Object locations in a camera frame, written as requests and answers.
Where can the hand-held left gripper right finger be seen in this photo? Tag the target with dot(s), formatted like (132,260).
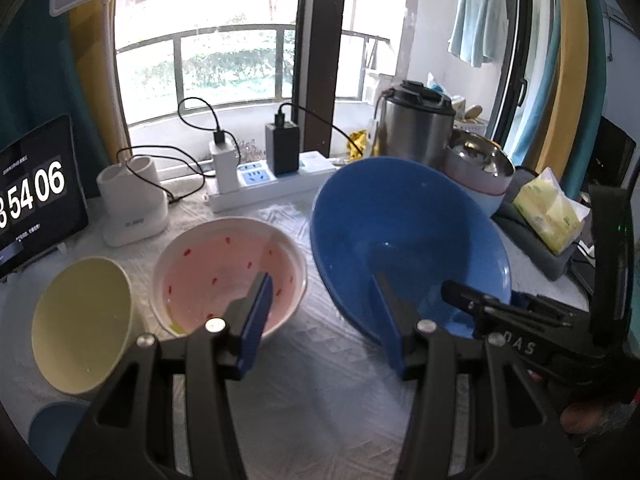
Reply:
(392,330)

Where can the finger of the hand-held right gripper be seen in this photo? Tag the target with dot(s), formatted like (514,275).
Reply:
(545,302)
(465,294)

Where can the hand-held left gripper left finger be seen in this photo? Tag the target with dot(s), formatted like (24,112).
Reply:
(257,325)

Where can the pink strawberry print bowl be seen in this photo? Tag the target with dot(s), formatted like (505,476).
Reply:
(210,260)

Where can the dark blue bowl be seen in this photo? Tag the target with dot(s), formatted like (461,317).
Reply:
(400,220)

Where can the pale yellow bowl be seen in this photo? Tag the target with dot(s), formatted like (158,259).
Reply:
(75,325)

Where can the blue plate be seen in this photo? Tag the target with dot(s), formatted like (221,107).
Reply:
(55,425)

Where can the person's right hand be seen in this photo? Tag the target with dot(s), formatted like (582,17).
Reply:
(585,417)

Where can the white textured tablecloth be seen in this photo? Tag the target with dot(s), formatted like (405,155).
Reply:
(320,385)

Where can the yellow tissue pack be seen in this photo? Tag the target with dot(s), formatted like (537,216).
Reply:
(545,210)

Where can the light blue bowl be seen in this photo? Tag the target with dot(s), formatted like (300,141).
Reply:
(492,202)

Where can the pink steel-lined bowl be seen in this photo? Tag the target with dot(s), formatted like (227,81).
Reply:
(475,160)

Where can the white power strip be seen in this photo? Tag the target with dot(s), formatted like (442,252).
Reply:
(280,186)

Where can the white charger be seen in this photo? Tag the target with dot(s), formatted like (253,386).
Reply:
(224,165)

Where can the dark furniture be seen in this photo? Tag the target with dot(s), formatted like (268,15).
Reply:
(617,155)

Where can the white desk lamp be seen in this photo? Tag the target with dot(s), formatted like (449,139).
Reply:
(132,210)

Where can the white plastic basket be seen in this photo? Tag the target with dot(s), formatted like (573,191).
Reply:
(472,122)

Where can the small white box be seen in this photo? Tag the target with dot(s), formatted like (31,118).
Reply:
(317,160)

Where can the black charger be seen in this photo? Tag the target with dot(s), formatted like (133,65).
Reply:
(282,147)

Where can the yellow foil packet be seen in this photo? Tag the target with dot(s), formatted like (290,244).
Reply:
(359,144)

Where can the blue packet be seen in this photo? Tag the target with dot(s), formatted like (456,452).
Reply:
(436,82)

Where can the yellow curtain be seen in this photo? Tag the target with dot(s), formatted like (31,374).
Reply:
(90,60)
(575,85)

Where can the black tablet with clock display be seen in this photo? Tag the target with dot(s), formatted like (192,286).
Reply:
(40,195)

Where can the teal curtain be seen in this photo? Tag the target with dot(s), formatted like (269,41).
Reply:
(30,85)
(596,40)

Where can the balcony railing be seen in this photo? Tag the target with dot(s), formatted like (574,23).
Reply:
(176,70)

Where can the light blue hanging towel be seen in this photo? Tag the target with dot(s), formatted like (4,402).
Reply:
(475,25)

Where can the white air conditioner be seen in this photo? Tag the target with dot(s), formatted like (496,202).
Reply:
(619,16)

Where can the dark sliding door frame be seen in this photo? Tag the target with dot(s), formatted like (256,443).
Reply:
(320,60)

